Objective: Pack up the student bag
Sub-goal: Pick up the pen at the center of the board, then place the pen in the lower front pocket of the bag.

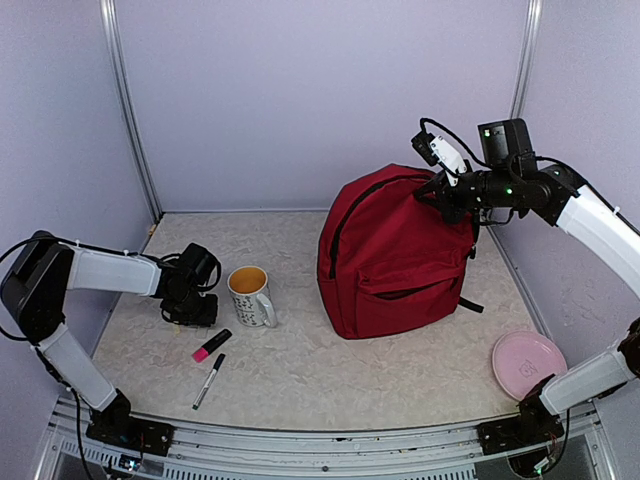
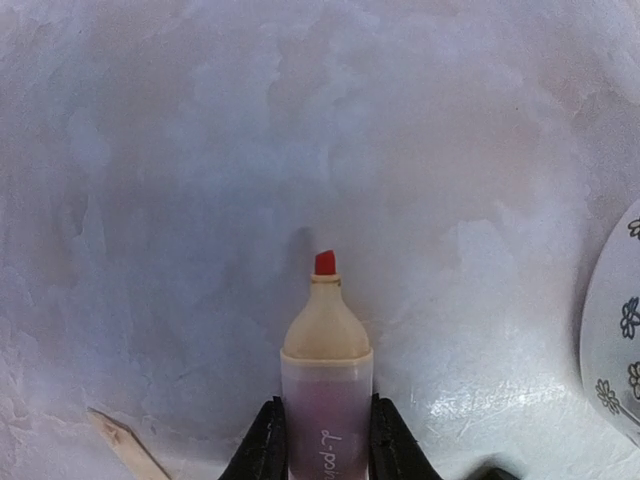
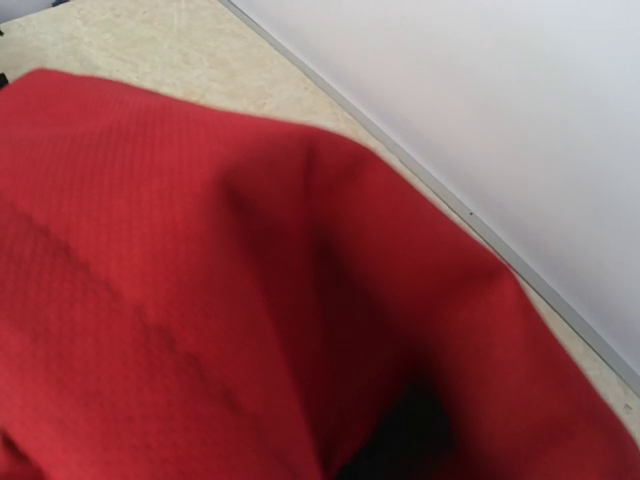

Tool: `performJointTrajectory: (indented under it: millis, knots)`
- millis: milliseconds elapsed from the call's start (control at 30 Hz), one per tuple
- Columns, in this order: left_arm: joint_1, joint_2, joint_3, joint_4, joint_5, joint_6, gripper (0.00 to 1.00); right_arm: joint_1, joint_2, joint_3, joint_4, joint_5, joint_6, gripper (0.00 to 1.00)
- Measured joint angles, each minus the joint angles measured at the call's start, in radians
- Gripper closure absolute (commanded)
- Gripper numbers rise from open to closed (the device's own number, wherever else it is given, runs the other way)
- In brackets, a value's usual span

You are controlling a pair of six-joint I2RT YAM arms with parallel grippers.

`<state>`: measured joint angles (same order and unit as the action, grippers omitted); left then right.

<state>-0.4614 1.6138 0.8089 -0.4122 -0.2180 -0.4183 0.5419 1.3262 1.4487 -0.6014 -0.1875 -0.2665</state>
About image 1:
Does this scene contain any aluminium frame post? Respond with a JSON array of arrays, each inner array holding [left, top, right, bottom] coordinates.
[[99, 0, 164, 224], [509, 0, 544, 118]]

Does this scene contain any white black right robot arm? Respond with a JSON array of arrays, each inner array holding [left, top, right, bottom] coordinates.
[[411, 118, 639, 444]]

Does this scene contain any red student backpack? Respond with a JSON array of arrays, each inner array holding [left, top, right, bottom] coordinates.
[[317, 164, 484, 340]]

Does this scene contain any pink plate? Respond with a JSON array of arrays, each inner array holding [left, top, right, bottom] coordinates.
[[491, 330, 568, 401]]

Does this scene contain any right aluminium frame post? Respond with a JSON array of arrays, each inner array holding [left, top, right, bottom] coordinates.
[[509, 0, 544, 118]]

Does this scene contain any left aluminium frame post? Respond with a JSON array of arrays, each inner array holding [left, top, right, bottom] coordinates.
[[99, 0, 164, 224]]

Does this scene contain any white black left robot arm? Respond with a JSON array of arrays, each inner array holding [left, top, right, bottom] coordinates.
[[1, 230, 222, 445]]

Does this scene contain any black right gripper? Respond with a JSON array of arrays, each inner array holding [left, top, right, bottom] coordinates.
[[413, 166, 519, 224]]

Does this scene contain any pink black highlighter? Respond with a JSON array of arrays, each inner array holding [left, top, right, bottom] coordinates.
[[192, 329, 232, 363]]

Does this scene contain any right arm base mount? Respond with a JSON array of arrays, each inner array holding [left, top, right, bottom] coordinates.
[[476, 396, 565, 455]]

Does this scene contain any green white pen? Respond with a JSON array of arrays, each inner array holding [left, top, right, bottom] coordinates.
[[192, 353, 226, 410]]

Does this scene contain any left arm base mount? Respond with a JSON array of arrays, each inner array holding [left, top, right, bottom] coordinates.
[[86, 390, 175, 457]]

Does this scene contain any white mug with tea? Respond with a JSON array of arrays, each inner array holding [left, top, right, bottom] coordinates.
[[227, 266, 278, 328]]

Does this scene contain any beige eraser stick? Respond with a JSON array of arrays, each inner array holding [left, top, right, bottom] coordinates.
[[173, 324, 210, 338]]

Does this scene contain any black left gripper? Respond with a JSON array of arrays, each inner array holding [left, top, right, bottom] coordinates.
[[168, 287, 218, 326]]

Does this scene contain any aluminium front rail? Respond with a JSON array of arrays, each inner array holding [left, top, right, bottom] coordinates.
[[34, 397, 616, 480]]

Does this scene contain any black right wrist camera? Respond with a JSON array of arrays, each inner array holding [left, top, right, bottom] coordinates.
[[411, 118, 471, 187]]

